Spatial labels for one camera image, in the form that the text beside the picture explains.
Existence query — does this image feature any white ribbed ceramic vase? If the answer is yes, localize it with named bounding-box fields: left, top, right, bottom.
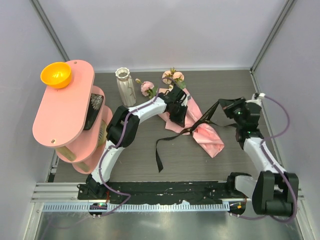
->
left=115, top=67, right=136, bottom=107

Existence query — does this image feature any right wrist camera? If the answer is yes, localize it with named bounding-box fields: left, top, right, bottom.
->
left=251, top=92, right=266, bottom=107

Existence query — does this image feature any orange plastic bowl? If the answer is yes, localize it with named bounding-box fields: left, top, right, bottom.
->
left=40, top=62, right=72, bottom=89

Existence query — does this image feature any pink flower bouquet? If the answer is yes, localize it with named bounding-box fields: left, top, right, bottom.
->
left=135, top=68, right=225, bottom=158

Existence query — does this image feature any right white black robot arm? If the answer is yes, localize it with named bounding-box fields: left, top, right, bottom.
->
left=218, top=93, right=299, bottom=223

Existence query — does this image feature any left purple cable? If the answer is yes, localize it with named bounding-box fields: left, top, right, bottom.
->
left=97, top=77, right=181, bottom=218

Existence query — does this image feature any pink tiered wooden shelf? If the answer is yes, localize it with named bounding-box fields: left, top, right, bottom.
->
left=32, top=59, right=113, bottom=175

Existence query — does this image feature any black patterned box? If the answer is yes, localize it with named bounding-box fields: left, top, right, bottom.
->
left=83, top=93, right=104, bottom=131

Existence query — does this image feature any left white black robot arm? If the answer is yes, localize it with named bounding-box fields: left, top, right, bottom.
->
left=84, top=86, right=188, bottom=200

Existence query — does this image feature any black mounting base plate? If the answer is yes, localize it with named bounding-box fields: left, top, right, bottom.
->
left=77, top=181, right=249, bottom=205

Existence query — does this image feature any black ribbon gold lettering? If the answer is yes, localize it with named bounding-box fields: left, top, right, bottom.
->
left=155, top=99, right=238, bottom=173

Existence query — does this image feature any slotted white cable duct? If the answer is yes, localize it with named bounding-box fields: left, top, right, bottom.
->
left=42, top=201, right=230, bottom=213

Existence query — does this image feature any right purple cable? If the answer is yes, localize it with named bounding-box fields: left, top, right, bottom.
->
left=237, top=96, right=300, bottom=225

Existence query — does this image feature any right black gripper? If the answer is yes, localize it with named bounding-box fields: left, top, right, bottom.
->
left=218, top=97, right=247, bottom=128

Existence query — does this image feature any purple cable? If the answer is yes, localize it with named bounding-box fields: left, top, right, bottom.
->
left=237, top=96, right=300, bottom=225
left=97, top=77, right=181, bottom=218

